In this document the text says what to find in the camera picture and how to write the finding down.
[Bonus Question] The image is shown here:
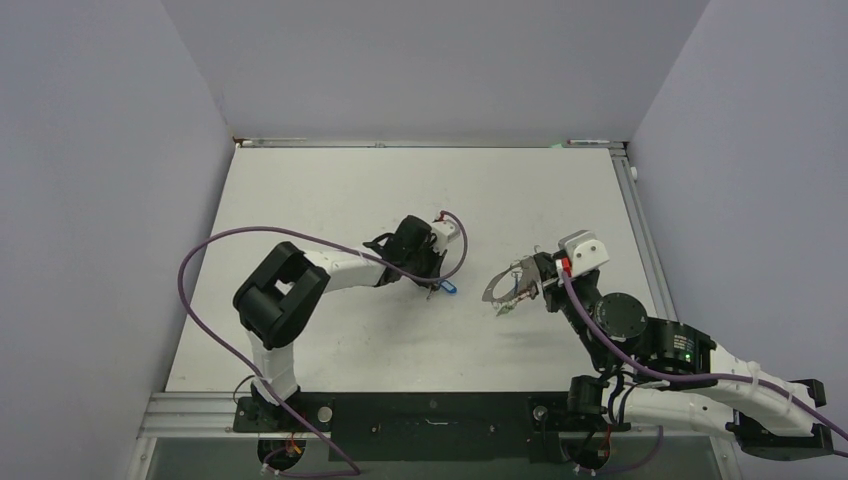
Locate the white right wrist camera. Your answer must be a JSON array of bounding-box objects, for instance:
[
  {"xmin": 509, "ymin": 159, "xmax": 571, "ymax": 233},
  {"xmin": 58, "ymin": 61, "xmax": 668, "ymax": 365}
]
[{"xmin": 558, "ymin": 230, "xmax": 610, "ymax": 278}]

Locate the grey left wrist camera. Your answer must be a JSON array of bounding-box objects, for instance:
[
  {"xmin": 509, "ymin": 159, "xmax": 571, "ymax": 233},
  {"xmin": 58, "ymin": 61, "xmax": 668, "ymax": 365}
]
[{"xmin": 429, "ymin": 211, "xmax": 462, "ymax": 253}]

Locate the metal carabiner keyring with keys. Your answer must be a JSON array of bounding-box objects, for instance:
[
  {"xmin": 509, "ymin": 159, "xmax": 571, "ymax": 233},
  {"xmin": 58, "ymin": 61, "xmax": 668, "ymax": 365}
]
[{"xmin": 481, "ymin": 244, "xmax": 543, "ymax": 316}]

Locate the aluminium right table rail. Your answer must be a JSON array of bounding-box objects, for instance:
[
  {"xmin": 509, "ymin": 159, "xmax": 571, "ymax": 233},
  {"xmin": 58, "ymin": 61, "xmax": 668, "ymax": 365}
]
[{"xmin": 609, "ymin": 146, "xmax": 697, "ymax": 392}]

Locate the blue key tag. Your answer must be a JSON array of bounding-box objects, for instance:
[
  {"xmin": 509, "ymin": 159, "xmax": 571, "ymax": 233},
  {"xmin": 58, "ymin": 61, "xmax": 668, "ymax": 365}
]
[{"xmin": 439, "ymin": 280, "xmax": 458, "ymax": 295}]

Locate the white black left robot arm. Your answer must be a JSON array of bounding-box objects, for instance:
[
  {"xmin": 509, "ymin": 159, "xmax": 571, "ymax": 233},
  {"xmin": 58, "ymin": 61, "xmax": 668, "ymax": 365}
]
[{"xmin": 233, "ymin": 215, "xmax": 461, "ymax": 430}]

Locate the red white marker pen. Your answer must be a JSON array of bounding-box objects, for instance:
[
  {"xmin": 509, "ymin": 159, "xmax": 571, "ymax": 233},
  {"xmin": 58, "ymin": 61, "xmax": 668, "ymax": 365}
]
[{"xmin": 566, "ymin": 139, "xmax": 612, "ymax": 147}]

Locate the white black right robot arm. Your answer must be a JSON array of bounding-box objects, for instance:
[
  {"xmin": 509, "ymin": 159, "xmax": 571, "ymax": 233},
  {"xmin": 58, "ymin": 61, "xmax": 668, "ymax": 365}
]
[{"xmin": 530, "ymin": 250, "xmax": 847, "ymax": 462}]

